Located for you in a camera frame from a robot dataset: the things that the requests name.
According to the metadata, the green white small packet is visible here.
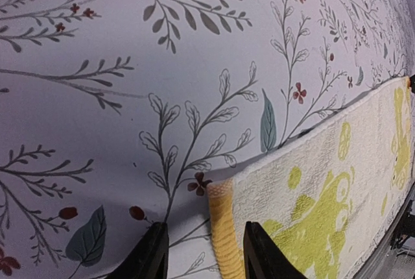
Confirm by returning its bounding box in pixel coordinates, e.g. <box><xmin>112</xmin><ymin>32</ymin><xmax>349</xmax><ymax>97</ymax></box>
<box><xmin>207</xmin><ymin>77</ymin><xmax>414</xmax><ymax>278</ymax></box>

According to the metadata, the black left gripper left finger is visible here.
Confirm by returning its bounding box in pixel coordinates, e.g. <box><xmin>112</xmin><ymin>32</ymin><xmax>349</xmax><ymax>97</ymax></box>
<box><xmin>106</xmin><ymin>222</ymin><xmax>169</xmax><ymax>279</ymax></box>

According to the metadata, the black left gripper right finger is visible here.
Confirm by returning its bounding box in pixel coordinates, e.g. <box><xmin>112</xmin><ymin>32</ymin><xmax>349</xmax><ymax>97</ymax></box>
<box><xmin>243</xmin><ymin>221</ymin><xmax>306</xmax><ymax>279</ymax></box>

